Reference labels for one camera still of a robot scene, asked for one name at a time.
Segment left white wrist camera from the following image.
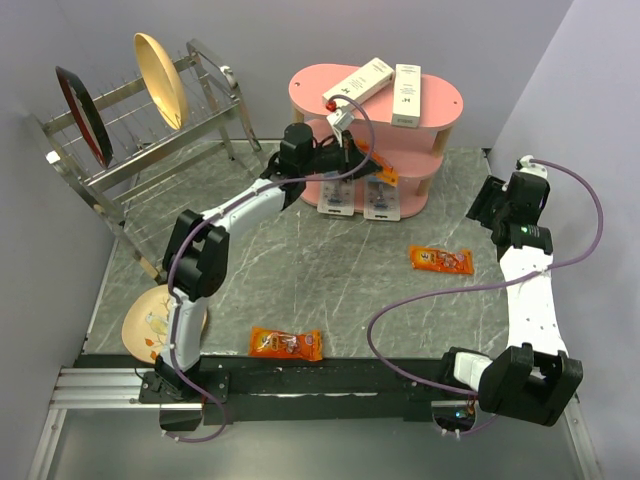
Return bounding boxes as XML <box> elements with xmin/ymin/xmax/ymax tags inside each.
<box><xmin>325</xmin><ymin>100</ymin><xmax>354</xmax><ymax>146</ymax></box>

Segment white razor box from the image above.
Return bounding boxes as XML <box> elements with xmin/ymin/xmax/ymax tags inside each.
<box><xmin>323</xmin><ymin>57</ymin><xmax>395</xmax><ymax>104</ymax></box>
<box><xmin>391</xmin><ymin>64</ymin><xmax>422</xmax><ymax>128</ymax></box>

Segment black red plate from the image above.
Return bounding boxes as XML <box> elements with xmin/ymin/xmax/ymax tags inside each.
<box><xmin>55</xmin><ymin>66</ymin><xmax>113</xmax><ymax>169</ymax></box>

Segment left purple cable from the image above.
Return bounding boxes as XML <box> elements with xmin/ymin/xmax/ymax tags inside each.
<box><xmin>164</xmin><ymin>97</ymin><xmax>376</xmax><ymax>444</ymax></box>

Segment purple cable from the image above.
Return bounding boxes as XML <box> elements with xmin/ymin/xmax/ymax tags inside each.
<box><xmin>367</xmin><ymin>158</ymin><xmax>605</xmax><ymax>441</ymax></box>
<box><xmin>164</xmin><ymin>97</ymin><xmax>376</xmax><ymax>444</ymax></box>

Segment bird painted wooden plate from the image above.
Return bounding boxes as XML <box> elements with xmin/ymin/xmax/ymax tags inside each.
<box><xmin>121</xmin><ymin>285</ymin><xmax>209</xmax><ymax>371</ymax></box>

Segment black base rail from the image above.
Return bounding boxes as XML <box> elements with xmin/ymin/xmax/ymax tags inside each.
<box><xmin>74</xmin><ymin>349</ymin><xmax>506</xmax><ymax>432</ymax></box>

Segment blue razor blister pack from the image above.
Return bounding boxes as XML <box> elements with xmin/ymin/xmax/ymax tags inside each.
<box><xmin>316</xmin><ymin>180</ymin><xmax>356</xmax><ymax>217</ymax></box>
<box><xmin>363</xmin><ymin>180</ymin><xmax>401</xmax><ymax>222</ymax></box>

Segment yellow wooden plate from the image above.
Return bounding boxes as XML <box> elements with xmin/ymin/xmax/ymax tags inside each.
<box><xmin>133</xmin><ymin>32</ymin><xmax>189</xmax><ymax>130</ymax></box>

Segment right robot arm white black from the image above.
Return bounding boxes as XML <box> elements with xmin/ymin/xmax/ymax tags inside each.
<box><xmin>437</xmin><ymin>166</ymin><xmax>583</xmax><ymax>426</ymax></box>

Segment orange razor bag front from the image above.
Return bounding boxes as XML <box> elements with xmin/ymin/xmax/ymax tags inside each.
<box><xmin>248</xmin><ymin>327</ymin><xmax>323</xmax><ymax>362</ymax></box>

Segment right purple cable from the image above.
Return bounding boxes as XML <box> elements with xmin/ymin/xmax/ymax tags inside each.
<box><xmin>367</xmin><ymin>158</ymin><xmax>605</xmax><ymax>441</ymax></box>

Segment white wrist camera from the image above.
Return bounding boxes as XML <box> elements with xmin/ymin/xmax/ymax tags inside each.
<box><xmin>325</xmin><ymin>100</ymin><xmax>354</xmax><ymax>146</ymax></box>
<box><xmin>516</xmin><ymin>155</ymin><xmax>548</xmax><ymax>179</ymax></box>

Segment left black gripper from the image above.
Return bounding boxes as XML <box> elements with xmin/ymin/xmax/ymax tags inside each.
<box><xmin>300</xmin><ymin>131</ymin><xmax>382</xmax><ymax>184</ymax></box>

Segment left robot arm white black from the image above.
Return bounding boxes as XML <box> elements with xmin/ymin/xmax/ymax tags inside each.
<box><xmin>155</xmin><ymin>123</ymin><xmax>383</xmax><ymax>402</ymax></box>

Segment metal dish rack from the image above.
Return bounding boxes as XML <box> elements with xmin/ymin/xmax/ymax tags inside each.
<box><xmin>25</xmin><ymin>39</ymin><xmax>267</xmax><ymax>283</ymax></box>

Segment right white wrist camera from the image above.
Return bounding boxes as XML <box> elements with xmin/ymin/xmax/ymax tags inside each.
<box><xmin>516</xmin><ymin>155</ymin><xmax>548</xmax><ymax>179</ymax></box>

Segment pink three-tier shelf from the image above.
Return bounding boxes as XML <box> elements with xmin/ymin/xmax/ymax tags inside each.
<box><xmin>289</xmin><ymin>63</ymin><xmax>464</xmax><ymax>219</ymax></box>

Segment orange razor bag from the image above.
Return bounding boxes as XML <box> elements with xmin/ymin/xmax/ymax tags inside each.
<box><xmin>366</xmin><ymin>151</ymin><xmax>399</xmax><ymax>187</ymax></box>
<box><xmin>248</xmin><ymin>327</ymin><xmax>323</xmax><ymax>362</ymax></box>
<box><xmin>409</xmin><ymin>245</ymin><xmax>474</xmax><ymax>275</ymax></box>

